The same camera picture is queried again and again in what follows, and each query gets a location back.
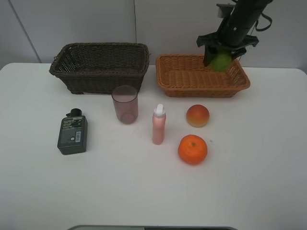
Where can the dark brown wicker basket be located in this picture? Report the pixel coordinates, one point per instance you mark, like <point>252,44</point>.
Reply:
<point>99,68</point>

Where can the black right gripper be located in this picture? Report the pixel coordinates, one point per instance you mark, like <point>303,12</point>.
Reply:
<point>211,42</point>

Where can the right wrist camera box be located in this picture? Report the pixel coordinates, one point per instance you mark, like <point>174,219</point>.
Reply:
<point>225,10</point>

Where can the green lime fruit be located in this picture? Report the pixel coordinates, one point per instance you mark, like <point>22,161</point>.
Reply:
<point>221,61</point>

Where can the pink spray bottle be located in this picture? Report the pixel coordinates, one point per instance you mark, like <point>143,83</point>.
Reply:
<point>159,119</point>

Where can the translucent pink plastic cup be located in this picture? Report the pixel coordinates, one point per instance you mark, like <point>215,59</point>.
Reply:
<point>125,100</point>

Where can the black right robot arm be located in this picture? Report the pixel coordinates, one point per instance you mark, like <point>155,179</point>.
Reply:
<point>232,35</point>

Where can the orange mandarin fruit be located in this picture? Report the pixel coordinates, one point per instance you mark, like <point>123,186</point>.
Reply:
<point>192,149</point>

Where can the red yellow peach fruit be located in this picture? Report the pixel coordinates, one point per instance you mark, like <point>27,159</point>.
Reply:
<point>197,116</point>

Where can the orange wicker basket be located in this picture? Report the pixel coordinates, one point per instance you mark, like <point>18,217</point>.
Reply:
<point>181,75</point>

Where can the dark green bottle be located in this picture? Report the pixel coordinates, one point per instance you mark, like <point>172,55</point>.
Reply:
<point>73,133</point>

